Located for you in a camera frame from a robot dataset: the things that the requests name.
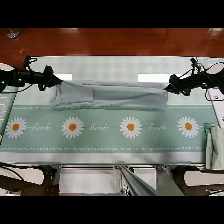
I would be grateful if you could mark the grey shirt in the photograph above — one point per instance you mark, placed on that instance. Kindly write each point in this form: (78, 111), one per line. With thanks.
(110, 96)

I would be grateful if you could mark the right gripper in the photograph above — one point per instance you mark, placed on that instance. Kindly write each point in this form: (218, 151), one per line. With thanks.
(176, 84)

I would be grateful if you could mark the pale green garment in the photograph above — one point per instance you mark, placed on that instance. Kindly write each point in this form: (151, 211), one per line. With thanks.
(216, 146)

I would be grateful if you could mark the silver frame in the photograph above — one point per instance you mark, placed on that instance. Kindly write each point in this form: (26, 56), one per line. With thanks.
(140, 186)

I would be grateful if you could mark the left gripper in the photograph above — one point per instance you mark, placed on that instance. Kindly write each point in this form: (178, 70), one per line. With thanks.
(49, 79)

